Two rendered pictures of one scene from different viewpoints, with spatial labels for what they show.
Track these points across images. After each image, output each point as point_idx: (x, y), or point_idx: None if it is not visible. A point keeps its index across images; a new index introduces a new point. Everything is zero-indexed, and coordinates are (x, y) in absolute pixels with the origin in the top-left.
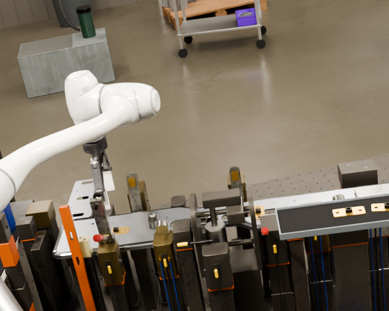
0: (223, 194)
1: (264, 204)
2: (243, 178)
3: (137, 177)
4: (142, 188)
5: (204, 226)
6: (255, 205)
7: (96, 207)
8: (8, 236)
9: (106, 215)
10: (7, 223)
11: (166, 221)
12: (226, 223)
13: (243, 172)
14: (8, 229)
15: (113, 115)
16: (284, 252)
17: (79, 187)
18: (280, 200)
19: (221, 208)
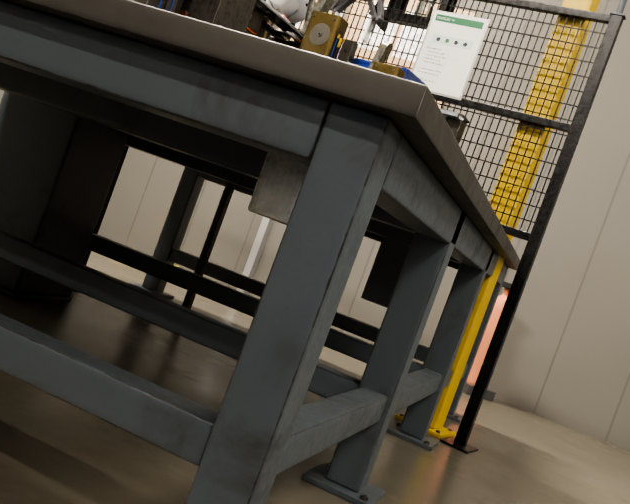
0: None
1: (269, 12)
2: (323, 12)
3: (384, 46)
4: (381, 63)
5: (279, 35)
6: (276, 17)
7: (306, 3)
8: (341, 58)
9: (307, 17)
10: (349, 49)
11: (275, 9)
12: (267, 25)
13: (336, 15)
14: (346, 55)
15: None
16: None
17: (453, 117)
18: (263, 4)
19: (297, 34)
